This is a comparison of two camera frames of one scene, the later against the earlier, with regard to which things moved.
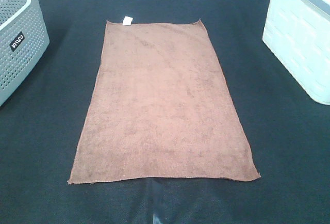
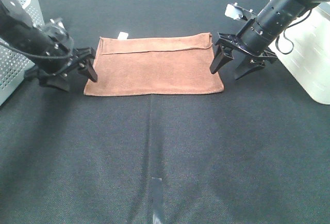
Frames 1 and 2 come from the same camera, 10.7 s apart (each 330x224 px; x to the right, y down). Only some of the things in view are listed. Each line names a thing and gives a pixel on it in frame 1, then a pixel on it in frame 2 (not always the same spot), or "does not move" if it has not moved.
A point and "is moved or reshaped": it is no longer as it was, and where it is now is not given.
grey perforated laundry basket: (24, 34) does not move
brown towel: (161, 107) is moved or reshaped
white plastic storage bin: (297, 29) does not move
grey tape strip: (157, 187) does not move
